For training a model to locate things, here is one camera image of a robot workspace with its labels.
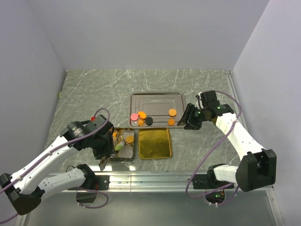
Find green round cookie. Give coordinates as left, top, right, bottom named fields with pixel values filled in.
left=115, top=144, right=124, bottom=151

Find pink round cookie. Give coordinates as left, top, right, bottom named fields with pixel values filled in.
left=130, top=113, right=139, bottom=121

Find white paper cup centre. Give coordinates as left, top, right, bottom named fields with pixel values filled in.
left=117, top=139, right=125, bottom=145

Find round orange cookie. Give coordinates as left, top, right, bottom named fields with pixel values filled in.
left=125, top=135, right=134, bottom=145

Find orange swirl cookie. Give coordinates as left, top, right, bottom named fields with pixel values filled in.
left=137, top=119, right=145, bottom=126

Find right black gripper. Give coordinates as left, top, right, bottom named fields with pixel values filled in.
left=177, top=103, right=208, bottom=131

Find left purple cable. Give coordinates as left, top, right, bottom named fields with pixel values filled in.
left=0, top=107, right=111, bottom=222

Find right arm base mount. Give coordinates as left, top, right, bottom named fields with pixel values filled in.
left=192, top=174, right=235, bottom=206

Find black round cookie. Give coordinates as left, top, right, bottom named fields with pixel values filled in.
left=145, top=117, right=153, bottom=126

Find orange flower cookie right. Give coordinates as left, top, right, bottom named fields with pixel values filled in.
left=167, top=118, right=175, bottom=126

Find metal tongs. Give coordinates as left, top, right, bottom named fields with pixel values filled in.
left=98, top=135, right=117, bottom=171

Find gold tin lid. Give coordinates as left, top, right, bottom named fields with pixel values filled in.
left=138, top=128, right=173, bottom=160

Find aluminium rail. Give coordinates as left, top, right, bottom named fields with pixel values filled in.
left=47, top=170, right=273, bottom=193

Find orange flower cookie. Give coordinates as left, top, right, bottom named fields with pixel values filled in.
left=138, top=111, right=147, bottom=120
left=167, top=118, right=175, bottom=126

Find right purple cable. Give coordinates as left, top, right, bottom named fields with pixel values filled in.
left=185, top=90, right=243, bottom=206

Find purple cable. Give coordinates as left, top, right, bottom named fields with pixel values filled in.
left=0, top=107, right=111, bottom=222
left=185, top=90, right=243, bottom=206

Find gold cookie tin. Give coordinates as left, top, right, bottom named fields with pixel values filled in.
left=110, top=128, right=135, bottom=162

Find white paper cup bottom-right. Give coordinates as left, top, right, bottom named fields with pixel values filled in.
left=118, top=145, right=133, bottom=159

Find white paper cup top-right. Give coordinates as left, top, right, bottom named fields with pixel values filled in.
left=121, top=129, right=135, bottom=141

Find round waffle cookie right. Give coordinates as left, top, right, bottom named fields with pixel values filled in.
left=168, top=109, right=177, bottom=117

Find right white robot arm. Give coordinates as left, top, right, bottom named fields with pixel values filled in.
left=178, top=104, right=277, bottom=192

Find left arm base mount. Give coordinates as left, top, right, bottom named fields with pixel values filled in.
left=76, top=175, right=110, bottom=203

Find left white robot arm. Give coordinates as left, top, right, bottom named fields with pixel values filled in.
left=0, top=120, right=114, bottom=215

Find orange flower cookie left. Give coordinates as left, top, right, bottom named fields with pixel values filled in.
left=138, top=111, right=147, bottom=120

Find silver metal tray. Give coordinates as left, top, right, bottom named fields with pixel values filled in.
left=128, top=91, right=187, bottom=129

